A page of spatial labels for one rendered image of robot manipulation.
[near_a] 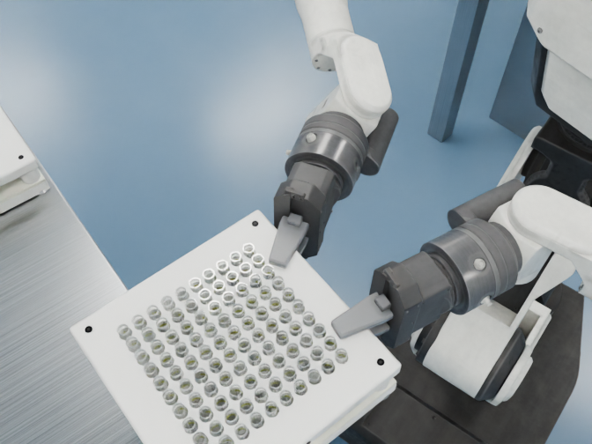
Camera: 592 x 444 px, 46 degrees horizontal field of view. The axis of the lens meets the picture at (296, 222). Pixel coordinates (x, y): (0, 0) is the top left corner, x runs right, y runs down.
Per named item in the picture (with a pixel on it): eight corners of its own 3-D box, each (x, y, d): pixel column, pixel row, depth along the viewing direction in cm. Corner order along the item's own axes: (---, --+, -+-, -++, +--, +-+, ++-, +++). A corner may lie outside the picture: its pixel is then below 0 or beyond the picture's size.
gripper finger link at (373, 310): (327, 320, 72) (376, 294, 74) (344, 344, 70) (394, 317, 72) (328, 313, 71) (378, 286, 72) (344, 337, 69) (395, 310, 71)
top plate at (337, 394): (201, 532, 62) (198, 528, 61) (72, 335, 73) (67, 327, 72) (401, 373, 71) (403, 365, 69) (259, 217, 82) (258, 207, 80)
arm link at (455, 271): (421, 321, 66) (517, 268, 70) (366, 247, 71) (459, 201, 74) (403, 373, 76) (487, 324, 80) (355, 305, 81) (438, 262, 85)
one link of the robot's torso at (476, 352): (419, 342, 134) (542, 123, 119) (502, 394, 128) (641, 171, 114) (395, 365, 120) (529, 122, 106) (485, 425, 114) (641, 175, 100)
